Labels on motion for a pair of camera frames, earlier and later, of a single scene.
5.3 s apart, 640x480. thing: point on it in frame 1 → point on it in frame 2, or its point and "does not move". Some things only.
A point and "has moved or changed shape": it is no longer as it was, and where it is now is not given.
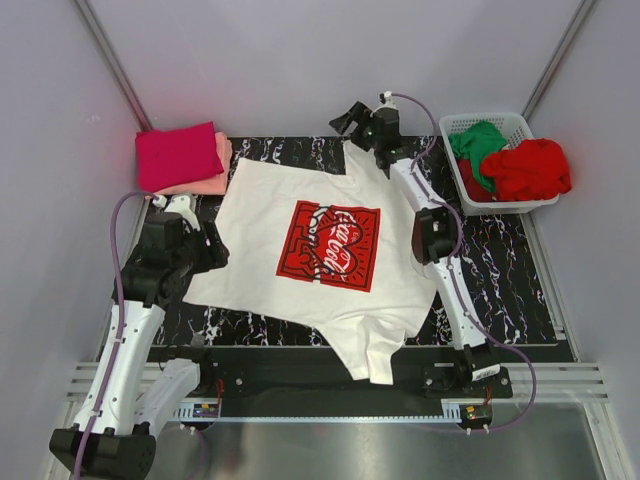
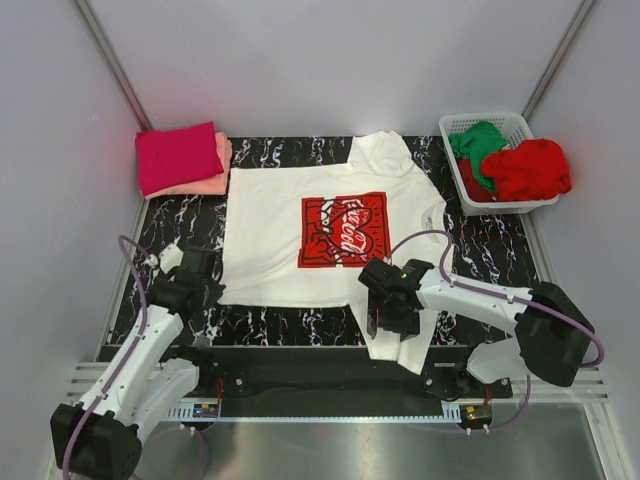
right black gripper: x=359 y=113 → x=410 y=325
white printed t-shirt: x=322 y=253 has moved or changed shape
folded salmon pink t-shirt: x=210 y=185 does not move
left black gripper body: x=194 y=257 → x=213 y=290
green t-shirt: x=476 y=141 does not move
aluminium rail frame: x=581 y=382 does not move
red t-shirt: x=531 y=169 does not move
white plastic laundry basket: x=514 y=130 does not move
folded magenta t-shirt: x=175 y=155 does not move
